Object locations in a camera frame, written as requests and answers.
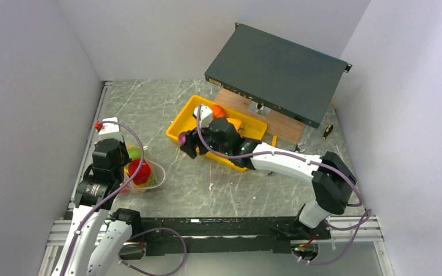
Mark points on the black yellow screwdriver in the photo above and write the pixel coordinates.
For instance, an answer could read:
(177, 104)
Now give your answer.
(327, 131)

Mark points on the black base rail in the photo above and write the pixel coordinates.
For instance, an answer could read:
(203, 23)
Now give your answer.
(161, 236)

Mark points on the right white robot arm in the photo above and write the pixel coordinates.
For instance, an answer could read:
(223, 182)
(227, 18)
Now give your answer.
(332, 181)

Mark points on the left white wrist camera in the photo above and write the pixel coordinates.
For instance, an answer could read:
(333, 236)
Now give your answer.
(108, 129)

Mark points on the silver open end wrench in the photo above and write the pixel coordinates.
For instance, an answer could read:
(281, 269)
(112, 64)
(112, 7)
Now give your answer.
(300, 148)

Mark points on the brown wooden board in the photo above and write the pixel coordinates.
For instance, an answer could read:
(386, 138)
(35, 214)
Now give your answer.
(278, 124)

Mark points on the green cabbage toy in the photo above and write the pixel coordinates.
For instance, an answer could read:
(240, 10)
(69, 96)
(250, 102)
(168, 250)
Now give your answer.
(135, 153)

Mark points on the dark grey rack device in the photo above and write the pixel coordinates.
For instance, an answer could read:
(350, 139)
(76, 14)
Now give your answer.
(286, 77)

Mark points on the orange carrot toy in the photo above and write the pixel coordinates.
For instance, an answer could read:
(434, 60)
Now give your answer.
(152, 180)

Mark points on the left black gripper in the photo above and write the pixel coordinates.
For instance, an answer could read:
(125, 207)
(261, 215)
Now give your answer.
(126, 158)

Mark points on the orange pumpkin toy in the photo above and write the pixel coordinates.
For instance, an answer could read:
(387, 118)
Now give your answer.
(218, 112)

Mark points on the purple onion toy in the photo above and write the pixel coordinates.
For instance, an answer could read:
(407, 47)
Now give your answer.
(182, 138)

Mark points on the yellow plastic tray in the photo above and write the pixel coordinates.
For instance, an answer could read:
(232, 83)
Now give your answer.
(185, 121)

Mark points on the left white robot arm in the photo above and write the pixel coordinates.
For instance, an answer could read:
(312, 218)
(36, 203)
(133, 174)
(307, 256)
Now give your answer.
(96, 236)

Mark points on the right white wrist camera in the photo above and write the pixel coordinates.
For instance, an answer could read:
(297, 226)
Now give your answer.
(203, 114)

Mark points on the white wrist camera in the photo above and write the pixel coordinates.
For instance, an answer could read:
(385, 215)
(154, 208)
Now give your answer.
(203, 114)
(108, 129)

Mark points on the clear zip top bag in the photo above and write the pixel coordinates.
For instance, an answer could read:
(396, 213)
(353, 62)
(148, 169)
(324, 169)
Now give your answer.
(156, 168)

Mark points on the aluminium frame rail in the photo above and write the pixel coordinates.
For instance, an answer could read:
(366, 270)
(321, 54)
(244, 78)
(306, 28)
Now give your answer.
(368, 232)

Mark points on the red bell pepper toy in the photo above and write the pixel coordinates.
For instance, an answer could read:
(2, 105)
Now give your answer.
(141, 178)

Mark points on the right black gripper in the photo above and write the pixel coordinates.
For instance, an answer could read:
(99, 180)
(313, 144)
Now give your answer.
(191, 140)

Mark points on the yellow bell pepper toy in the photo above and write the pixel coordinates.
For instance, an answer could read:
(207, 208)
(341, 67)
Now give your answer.
(237, 123)

